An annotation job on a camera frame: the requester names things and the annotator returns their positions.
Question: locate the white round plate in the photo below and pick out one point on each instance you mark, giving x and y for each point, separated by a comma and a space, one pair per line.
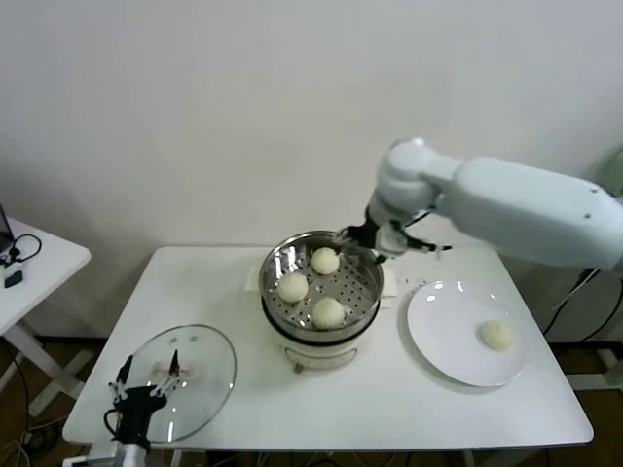
438, 331

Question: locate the white steamed baozi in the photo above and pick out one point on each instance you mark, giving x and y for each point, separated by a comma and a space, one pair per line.
496, 334
327, 312
325, 260
293, 287

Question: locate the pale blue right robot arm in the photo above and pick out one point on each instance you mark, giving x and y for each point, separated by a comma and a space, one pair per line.
511, 204

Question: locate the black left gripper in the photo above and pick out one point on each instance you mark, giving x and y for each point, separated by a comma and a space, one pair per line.
138, 404

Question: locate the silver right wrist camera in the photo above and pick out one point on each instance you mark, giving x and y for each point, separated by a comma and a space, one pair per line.
390, 240

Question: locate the small white adapter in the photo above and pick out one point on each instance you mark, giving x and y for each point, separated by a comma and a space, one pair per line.
7, 265

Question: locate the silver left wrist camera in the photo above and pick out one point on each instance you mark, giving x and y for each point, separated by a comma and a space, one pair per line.
97, 461

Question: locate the round glass pot lid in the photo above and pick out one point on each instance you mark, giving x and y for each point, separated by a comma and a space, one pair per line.
209, 360

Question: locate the white side table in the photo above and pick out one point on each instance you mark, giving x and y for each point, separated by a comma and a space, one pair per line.
48, 272

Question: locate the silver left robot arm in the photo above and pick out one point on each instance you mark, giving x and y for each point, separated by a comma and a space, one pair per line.
136, 457

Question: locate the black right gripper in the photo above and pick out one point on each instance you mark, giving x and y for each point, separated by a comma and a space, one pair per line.
366, 233

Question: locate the cream electric pot base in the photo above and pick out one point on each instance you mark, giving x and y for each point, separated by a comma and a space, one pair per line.
316, 355

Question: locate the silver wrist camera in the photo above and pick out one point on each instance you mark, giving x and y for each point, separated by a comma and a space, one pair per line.
390, 240
97, 461

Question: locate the small black device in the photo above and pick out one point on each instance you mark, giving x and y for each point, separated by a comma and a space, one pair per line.
11, 281

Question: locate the steel perforated steamer basket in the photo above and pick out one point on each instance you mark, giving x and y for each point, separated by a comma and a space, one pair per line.
357, 292

